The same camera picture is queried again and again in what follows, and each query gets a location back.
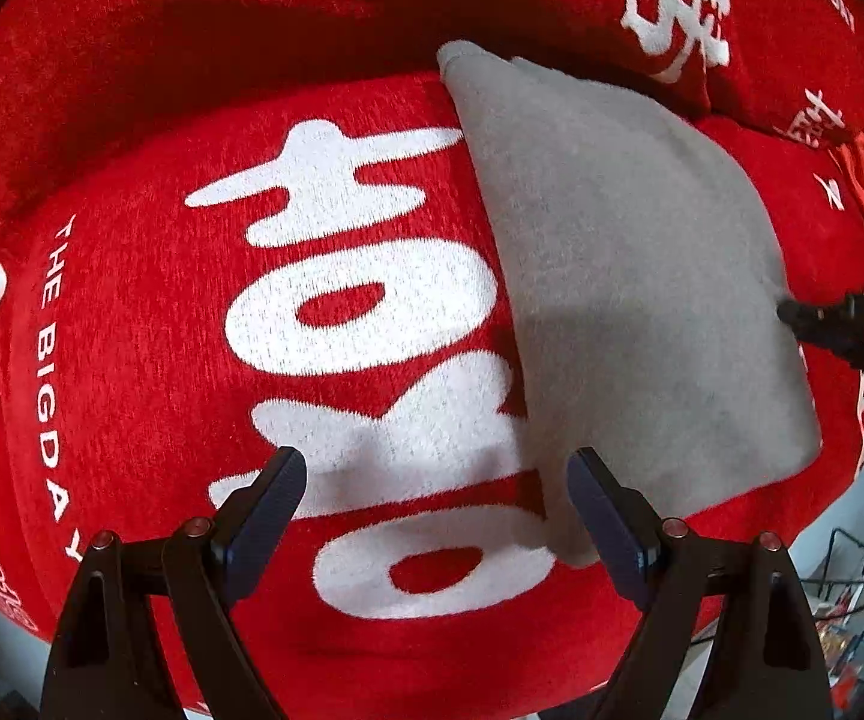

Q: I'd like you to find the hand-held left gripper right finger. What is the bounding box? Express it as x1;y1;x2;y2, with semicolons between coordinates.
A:
565;446;834;720

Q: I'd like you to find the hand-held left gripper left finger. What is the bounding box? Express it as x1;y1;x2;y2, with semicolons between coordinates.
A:
40;446;309;720

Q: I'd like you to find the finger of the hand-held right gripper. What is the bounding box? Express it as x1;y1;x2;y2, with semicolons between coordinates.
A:
775;292;864;395

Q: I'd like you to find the grey sock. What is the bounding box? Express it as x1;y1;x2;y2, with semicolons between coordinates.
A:
437;40;824;569

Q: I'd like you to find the red printed blanket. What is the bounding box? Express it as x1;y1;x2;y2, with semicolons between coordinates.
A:
0;0;864;720

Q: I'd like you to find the black wire rack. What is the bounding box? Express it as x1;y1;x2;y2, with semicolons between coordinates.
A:
807;525;864;691

